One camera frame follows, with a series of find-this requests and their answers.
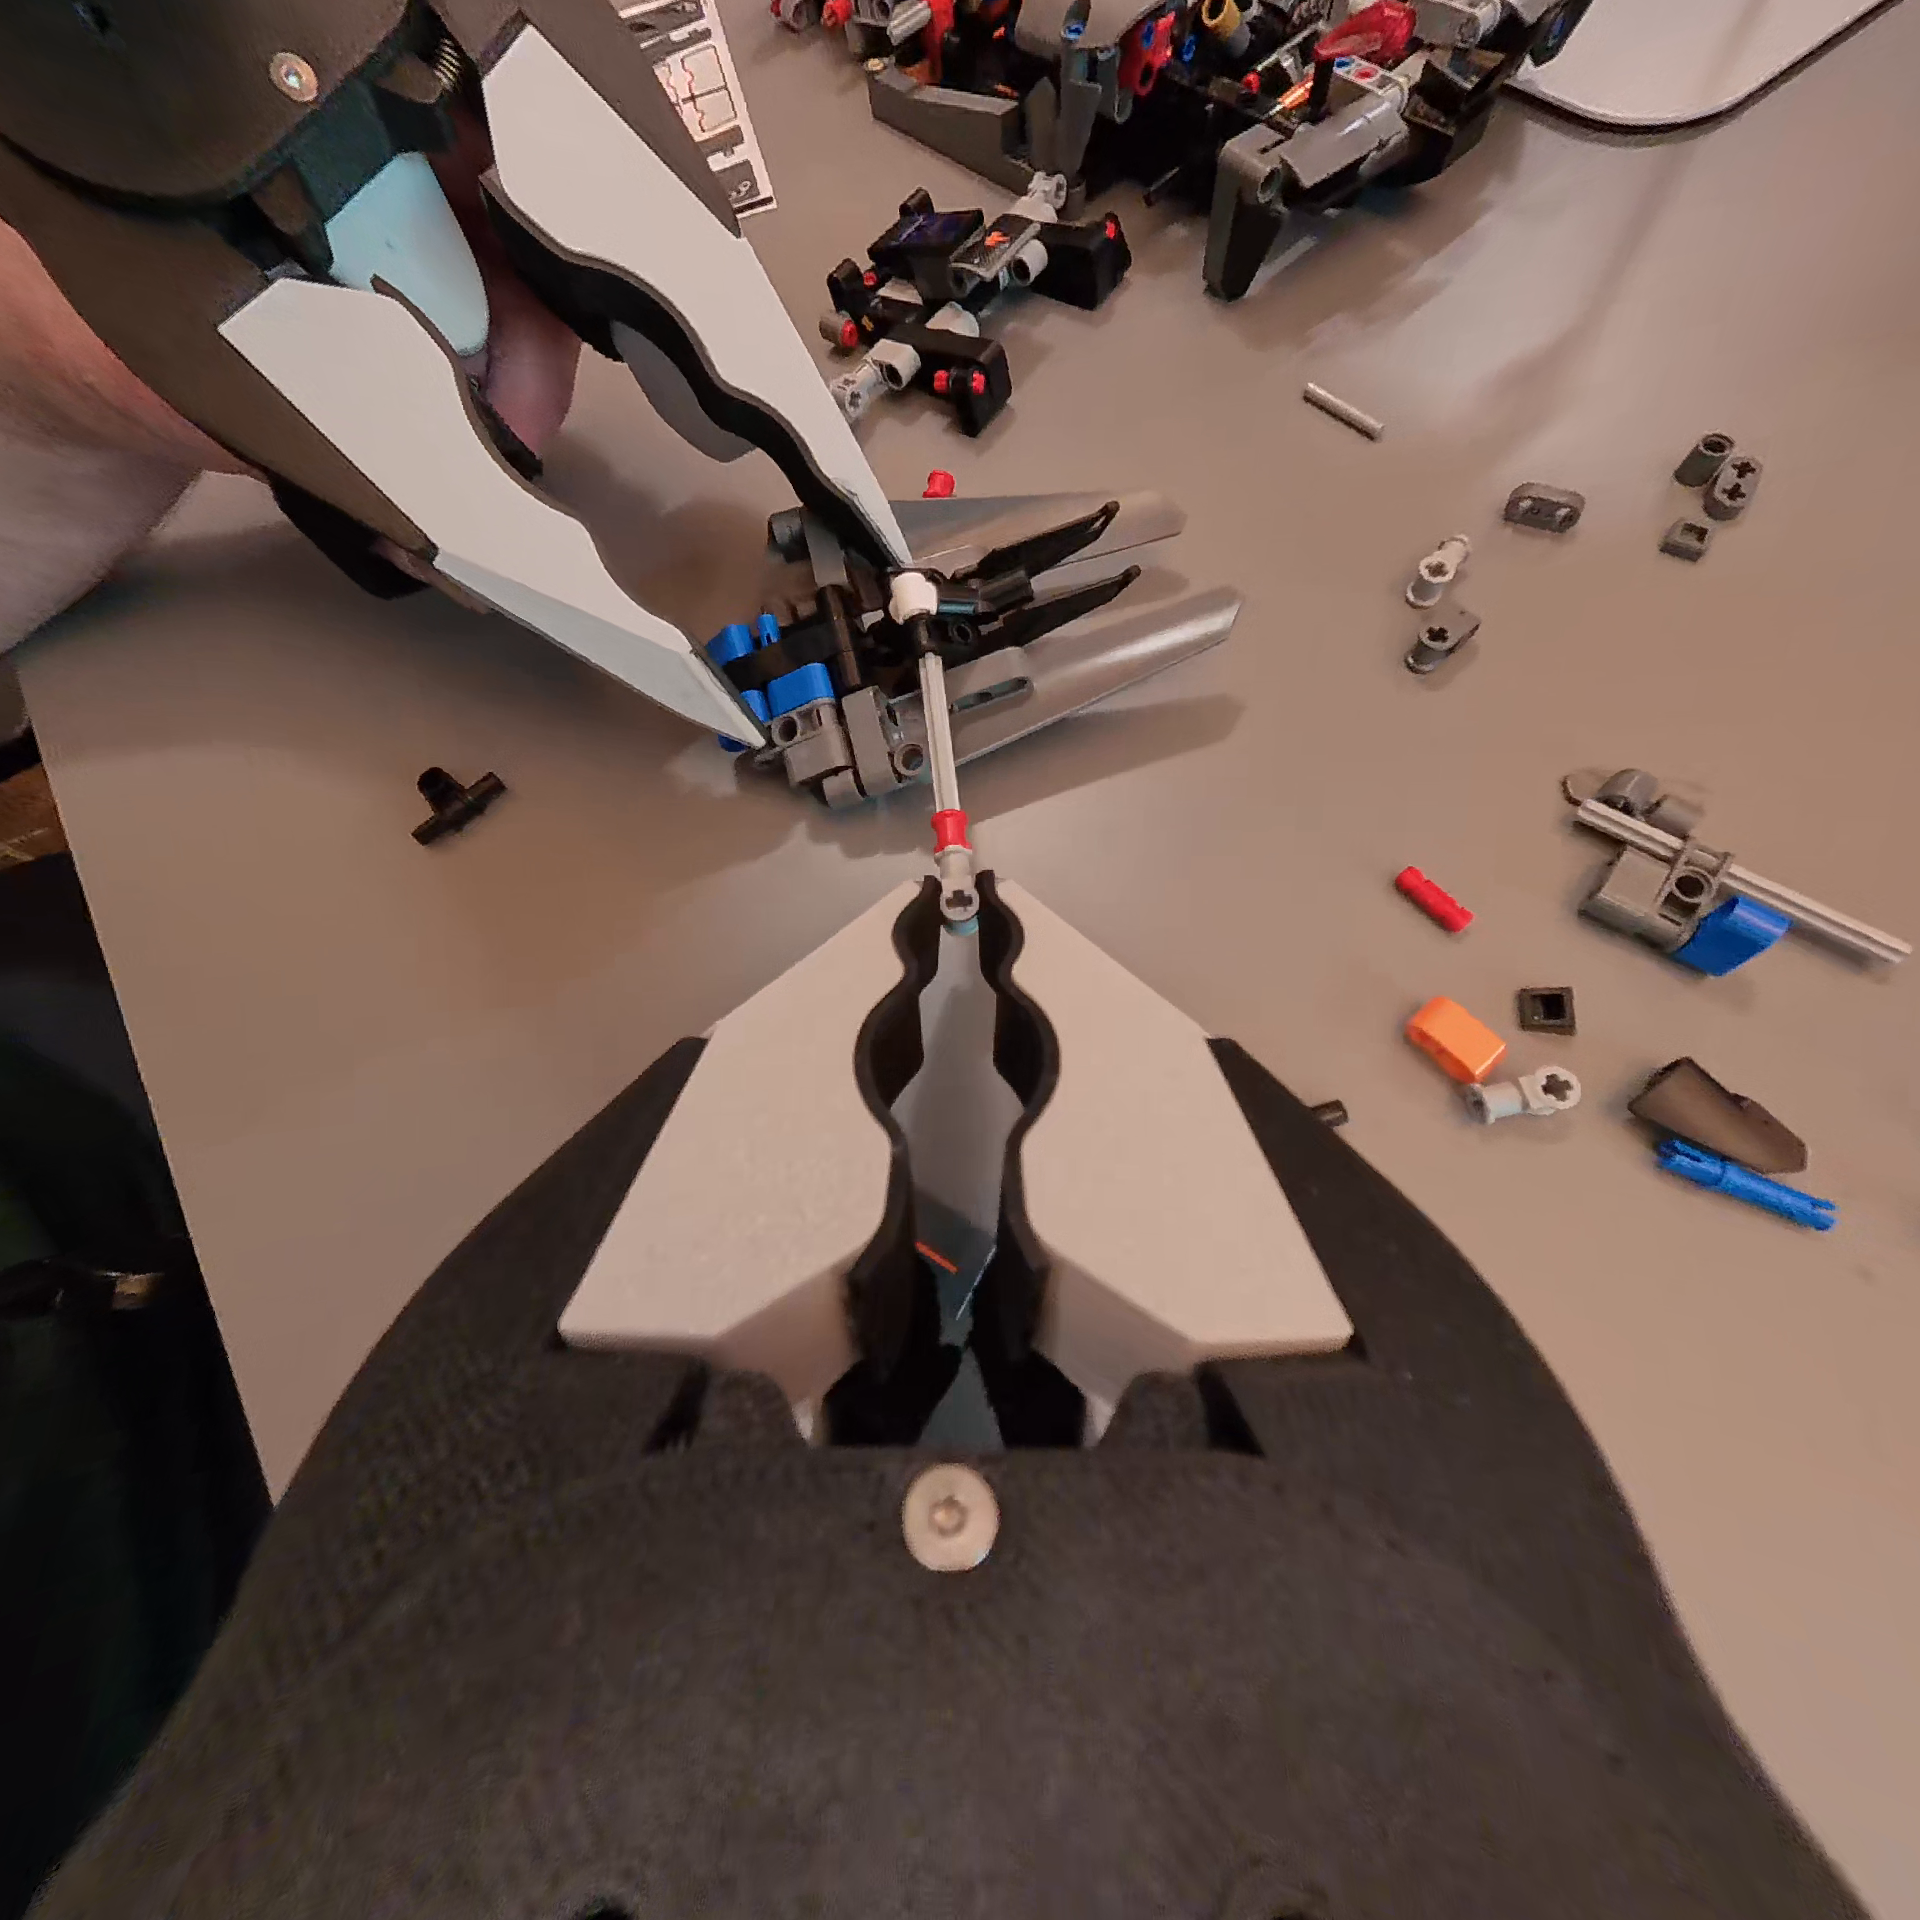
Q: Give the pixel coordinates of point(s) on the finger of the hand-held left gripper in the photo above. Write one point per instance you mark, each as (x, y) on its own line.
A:
(662, 240)
(453, 481)

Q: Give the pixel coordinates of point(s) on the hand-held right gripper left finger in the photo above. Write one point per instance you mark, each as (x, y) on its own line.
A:
(735, 1198)

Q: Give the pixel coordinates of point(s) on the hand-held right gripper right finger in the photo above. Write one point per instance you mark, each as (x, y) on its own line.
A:
(1188, 1198)

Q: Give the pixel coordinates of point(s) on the metal axle with red bush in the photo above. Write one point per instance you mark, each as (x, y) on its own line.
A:
(939, 719)

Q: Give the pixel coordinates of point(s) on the grey black lego subassembly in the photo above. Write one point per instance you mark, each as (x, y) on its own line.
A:
(1049, 660)

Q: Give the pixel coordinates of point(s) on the person's left forearm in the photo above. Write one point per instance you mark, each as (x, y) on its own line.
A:
(77, 466)

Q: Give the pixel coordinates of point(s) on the lego sticker sheet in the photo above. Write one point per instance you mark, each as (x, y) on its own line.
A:
(708, 104)

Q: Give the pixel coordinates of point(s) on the black grey lego module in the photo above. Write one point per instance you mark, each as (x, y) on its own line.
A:
(961, 303)

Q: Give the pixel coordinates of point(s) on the orange lego piece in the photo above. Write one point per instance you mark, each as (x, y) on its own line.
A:
(1454, 1039)

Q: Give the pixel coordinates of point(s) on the black T-shaped lego pin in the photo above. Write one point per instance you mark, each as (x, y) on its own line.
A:
(454, 803)

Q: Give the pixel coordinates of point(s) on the small light grey lego connector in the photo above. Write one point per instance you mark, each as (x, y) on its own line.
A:
(1523, 1094)

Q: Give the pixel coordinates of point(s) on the black square lego piece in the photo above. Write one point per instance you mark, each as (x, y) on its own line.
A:
(1545, 1006)

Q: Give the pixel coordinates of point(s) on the black curved lego panel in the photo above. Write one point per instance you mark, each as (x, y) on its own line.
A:
(1719, 1117)

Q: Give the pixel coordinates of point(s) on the partly built lego car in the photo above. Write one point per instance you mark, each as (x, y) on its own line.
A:
(1199, 119)

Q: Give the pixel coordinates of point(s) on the blue lego piece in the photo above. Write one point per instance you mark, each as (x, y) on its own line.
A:
(1747, 1185)

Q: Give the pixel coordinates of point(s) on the dark grey lego axle connector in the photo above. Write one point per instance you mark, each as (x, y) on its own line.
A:
(1442, 639)

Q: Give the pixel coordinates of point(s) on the light grey lego axle connector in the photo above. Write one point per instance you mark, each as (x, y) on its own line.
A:
(1438, 569)

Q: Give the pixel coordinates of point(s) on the light grey lego axle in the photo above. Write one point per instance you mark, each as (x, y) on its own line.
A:
(1344, 410)

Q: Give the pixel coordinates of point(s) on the small dark lego bar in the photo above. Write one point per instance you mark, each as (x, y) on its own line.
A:
(1545, 508)

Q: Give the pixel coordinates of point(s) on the dark grey lego liftarm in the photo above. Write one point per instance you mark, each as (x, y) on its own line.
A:
(1719, 471)

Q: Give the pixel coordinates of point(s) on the person's left hand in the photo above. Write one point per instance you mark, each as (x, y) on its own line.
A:
(535, 377)

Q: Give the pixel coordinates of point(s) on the dark tile with orange stripe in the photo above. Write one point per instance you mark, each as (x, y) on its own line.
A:
(952, 1263)

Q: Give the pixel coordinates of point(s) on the red pin piece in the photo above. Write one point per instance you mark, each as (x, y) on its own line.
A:
(1433, 897)

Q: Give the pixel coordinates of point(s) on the person's green shirt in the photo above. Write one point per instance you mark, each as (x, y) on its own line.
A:
(89, 1500)

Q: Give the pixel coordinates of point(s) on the grey lego frame assembly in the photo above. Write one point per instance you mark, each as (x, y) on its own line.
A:
(1667, 887)

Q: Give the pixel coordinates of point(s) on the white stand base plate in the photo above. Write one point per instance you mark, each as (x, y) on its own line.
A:
(1695, 53)

